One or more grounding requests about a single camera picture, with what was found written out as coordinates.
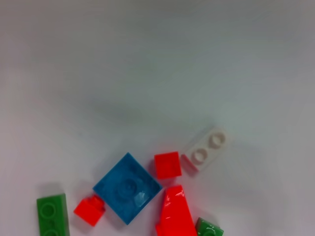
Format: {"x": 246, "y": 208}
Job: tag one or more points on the green toy brick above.
{"x": 209, "y": 228}
{"x": 53, "y": 216}

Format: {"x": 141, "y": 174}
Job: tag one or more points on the small red toy brick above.
{"x": 167, "y": 164}
{"x": 89, "y": 211}

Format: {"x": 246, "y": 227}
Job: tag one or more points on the white toy brick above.
{"x": 204, "y": 150}

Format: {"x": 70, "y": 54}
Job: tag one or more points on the blue square toy brick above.
{"x": 128, "y": 189}

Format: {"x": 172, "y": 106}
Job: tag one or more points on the orange-red sloped toy brick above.
{"x": 177, "y": 214}

